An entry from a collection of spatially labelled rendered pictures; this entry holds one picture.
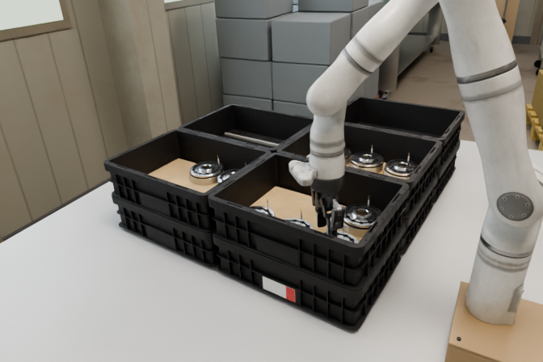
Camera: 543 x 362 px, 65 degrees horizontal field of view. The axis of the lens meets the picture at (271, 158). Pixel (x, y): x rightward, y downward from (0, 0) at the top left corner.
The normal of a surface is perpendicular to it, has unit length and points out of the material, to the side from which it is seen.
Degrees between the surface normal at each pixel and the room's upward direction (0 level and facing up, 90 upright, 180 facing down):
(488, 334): 2
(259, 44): 90
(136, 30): 90
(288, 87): 90
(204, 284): 0
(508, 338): 2
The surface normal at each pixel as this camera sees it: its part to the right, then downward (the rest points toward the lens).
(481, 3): -0.08, 0.32
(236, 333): -0.04, -0.90
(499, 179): -0.68, 0.35
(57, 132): 0.88, 0.17
